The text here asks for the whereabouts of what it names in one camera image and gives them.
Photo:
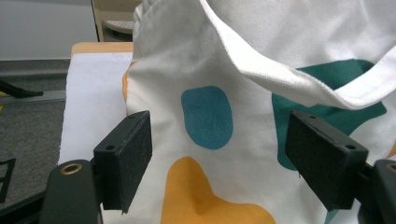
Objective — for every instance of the black slanted frame strut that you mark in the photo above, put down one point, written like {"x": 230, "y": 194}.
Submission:
{"x": 18, "y": 90}

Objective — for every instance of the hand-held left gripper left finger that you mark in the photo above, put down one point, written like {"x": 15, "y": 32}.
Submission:
{"x": 124, "y": 161}

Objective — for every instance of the white tote bag coloured patches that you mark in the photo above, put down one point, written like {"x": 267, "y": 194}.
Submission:
{"x": 249, "y": 140}

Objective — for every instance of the aluminium frame rail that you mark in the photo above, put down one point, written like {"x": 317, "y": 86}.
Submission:
{"x": 46, "y": 97}

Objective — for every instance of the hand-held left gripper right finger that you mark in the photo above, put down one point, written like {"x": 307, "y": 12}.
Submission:
{"x": 323, "y": 158}

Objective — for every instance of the white cabinet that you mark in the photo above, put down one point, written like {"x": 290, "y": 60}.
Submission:
{"x": 46, "y": 28}

